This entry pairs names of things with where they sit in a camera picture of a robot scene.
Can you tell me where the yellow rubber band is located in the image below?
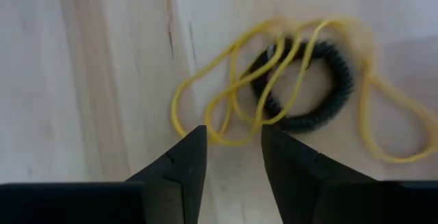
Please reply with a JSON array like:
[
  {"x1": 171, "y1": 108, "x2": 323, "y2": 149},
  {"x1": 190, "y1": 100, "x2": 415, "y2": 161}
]
[
  {"x1": 357, "y1": 18, "x2": 438, "y2": 165},
  {"x1": 170, "y1": 16, "x2": 363, "y2": 147}
]

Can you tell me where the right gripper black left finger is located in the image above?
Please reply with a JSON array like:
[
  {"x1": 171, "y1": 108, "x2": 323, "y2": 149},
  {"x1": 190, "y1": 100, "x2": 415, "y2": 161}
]
[{"x1": 125, "y1": 124, "x2": 209, "y2": 224}]

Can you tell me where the black coil hair tie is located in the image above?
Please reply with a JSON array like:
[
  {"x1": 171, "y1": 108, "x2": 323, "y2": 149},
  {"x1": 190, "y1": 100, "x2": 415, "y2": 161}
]
[{"x1": 248, "y1": 38, "x2": 355, "y2": 135}]

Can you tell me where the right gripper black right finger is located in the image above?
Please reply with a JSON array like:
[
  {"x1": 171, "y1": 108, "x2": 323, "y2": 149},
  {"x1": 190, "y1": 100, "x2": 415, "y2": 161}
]
[{"x1": 260, "y1": 124, "x2": 378, "y2": 224}]

